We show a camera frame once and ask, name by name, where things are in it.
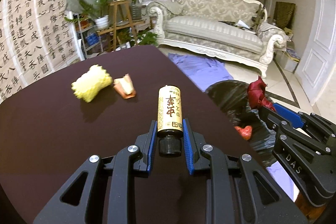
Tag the red crumpled plastic wrapper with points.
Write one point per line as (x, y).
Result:
(245, 132)

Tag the wooden plant stand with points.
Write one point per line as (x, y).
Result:
(121, 19)

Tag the yellow label ink bottle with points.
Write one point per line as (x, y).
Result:
(169, 121)

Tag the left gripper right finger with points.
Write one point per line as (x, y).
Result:
(239, 189)

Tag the metal shelf rack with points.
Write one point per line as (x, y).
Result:
(86, 31)

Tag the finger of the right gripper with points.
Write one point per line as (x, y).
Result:
(294, 132)
(312, 124)

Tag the white potted plant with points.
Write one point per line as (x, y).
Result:
(95, 10)

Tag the dark red satin ribbon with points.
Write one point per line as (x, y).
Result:
(256, 95)

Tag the ornate white sofa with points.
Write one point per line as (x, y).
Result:
(231, 30)

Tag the calligraphy wall scroll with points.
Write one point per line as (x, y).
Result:
(36, 40)

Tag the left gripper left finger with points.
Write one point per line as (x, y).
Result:
(102, 189)

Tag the white panel door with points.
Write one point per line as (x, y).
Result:
(318, 58)

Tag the yellow foam net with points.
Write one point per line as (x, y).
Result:
(90, 83)

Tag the purple floor cloth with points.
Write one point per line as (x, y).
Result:
(202, 71)

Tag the black trash bag bin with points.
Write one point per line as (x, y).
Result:
(232, 99)

